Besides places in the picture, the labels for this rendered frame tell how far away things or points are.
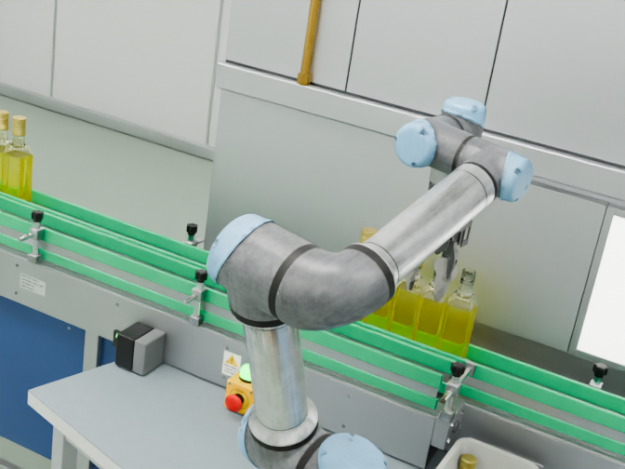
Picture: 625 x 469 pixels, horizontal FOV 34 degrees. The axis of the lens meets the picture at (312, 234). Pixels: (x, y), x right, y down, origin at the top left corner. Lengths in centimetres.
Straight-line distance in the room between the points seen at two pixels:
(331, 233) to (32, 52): 462
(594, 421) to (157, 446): 87
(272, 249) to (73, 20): 524
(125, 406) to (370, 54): 92
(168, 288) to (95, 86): 428
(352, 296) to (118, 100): 514
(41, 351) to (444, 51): 123
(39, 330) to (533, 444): 123
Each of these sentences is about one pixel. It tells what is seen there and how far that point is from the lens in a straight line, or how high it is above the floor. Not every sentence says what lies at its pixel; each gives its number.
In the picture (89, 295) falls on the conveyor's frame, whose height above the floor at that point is 85.
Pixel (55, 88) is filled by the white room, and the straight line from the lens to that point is 673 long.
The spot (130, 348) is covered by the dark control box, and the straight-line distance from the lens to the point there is 231.
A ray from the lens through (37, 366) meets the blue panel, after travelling 267.
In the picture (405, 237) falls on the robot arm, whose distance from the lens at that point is 144.
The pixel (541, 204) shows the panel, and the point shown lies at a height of 128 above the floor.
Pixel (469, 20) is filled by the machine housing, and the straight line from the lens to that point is 217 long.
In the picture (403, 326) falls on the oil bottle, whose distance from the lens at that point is 218.
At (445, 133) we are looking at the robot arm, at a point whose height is 152.
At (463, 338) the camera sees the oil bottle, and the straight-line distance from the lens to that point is 214.
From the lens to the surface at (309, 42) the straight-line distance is 229.
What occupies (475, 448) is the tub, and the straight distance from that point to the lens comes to 212.
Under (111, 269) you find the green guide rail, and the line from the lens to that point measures 240.
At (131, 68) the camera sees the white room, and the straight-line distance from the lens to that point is 632.
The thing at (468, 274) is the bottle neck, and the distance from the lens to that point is 210.
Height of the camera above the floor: 195
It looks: 22 degrees down
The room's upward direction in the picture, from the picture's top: 9 degrees clockwise
